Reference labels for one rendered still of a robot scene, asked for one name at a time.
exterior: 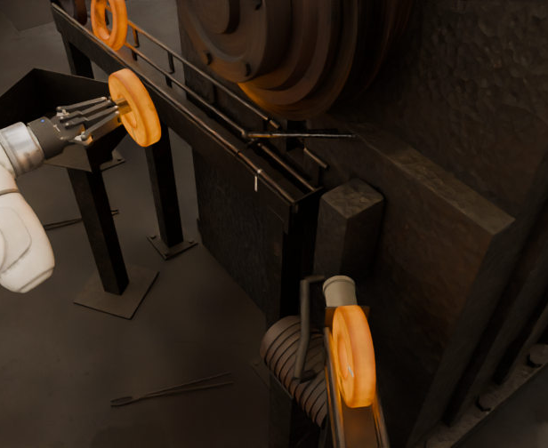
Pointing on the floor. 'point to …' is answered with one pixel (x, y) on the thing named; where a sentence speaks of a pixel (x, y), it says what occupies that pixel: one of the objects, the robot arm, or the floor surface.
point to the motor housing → (274, 344)
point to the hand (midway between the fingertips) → (132, 101)
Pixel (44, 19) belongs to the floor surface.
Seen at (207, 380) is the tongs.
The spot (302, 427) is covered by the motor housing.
